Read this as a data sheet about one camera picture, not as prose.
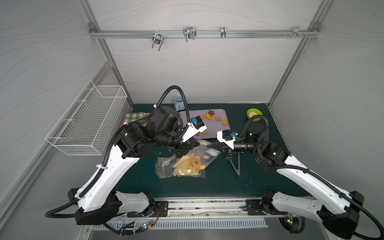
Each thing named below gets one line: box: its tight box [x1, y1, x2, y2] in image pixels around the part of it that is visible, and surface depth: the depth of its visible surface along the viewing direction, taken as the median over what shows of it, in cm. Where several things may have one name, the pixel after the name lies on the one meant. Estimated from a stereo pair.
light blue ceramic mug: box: [173, 94, 186, 112], surface depth 116 cm
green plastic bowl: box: [246, 108, 263, 122], surface depth 113 cm
